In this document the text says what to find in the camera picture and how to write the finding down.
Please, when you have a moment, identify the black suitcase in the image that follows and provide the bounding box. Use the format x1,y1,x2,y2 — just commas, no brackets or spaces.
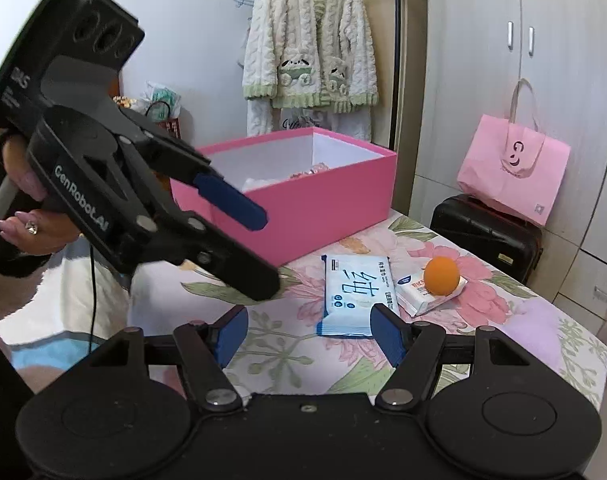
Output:
430,194,544,285

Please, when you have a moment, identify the small white tissue packet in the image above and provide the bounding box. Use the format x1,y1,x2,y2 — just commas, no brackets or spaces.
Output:
396,272,468,317

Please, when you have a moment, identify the grey wardrobe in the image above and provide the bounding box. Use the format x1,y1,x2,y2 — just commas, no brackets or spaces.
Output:
408,0,607,331

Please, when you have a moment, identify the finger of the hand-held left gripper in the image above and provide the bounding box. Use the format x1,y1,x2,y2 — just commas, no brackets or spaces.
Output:
133,207,282,302
110,102,269,233

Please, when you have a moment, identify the blue wet wipes packet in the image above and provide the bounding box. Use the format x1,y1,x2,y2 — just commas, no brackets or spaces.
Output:
316,254,401,338

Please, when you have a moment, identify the red basket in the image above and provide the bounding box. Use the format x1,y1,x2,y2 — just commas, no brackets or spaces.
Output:
156,102,181,141

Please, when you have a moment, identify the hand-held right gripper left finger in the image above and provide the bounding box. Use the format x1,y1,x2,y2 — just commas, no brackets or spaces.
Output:
80,305,249,412

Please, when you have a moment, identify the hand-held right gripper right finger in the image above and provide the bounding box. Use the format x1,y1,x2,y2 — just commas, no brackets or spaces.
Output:
371,304,534,411

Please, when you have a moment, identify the floral table cloth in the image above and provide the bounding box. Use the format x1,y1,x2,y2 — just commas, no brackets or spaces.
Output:
128,207,607,396

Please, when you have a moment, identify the black clothes rack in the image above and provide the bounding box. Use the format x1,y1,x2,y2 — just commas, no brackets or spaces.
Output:
253,0,407,150

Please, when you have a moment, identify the beige wooden cabinet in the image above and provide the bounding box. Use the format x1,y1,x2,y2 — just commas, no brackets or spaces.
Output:
401,0,429,211

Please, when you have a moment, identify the white plastic bag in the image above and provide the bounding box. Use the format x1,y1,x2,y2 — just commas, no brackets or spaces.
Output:
140,81,182,121

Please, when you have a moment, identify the white green fluffy robe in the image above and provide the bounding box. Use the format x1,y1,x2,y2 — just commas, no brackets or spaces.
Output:
242,0,379,141

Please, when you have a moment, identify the pink tote bag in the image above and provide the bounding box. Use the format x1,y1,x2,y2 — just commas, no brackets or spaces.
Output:
457,78,571,227

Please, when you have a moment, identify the black cable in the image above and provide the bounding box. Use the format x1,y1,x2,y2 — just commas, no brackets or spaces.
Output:
86,242,100,356

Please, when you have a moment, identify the person's left hand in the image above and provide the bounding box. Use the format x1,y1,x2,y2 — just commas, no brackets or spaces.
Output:
0,142,82,257

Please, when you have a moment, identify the pink cardboard box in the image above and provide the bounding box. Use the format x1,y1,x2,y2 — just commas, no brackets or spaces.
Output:
169,127,398,267

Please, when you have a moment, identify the orange soft ball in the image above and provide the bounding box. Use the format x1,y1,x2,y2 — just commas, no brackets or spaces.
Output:
423,256,460,296

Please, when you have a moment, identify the light blue white cloth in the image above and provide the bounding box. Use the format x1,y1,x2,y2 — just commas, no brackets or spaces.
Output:
0,310,134,396

